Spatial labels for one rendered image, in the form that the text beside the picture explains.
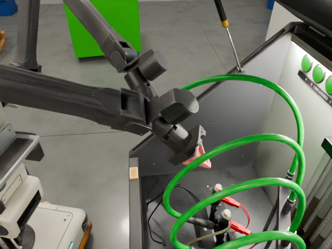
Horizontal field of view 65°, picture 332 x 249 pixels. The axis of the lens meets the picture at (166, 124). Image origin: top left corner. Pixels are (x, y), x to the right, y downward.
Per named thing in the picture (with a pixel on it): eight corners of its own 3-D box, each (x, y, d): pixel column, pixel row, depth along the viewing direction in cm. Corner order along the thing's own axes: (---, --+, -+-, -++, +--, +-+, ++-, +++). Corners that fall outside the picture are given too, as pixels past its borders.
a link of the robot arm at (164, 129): (143, 110, 62) (135, 126, 58) (162, 95, 58) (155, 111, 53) (163, 128, 64) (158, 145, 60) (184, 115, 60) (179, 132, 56)
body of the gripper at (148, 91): (171, 100, 76) (158, 78, 76) (149, 109, 68) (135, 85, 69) (157, 109, 80) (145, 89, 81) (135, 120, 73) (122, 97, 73)
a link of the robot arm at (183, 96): (119, 95, 57) (119, 129, 53) (152, 64, 50) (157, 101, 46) (160, 111, 64) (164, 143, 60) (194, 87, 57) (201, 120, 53)
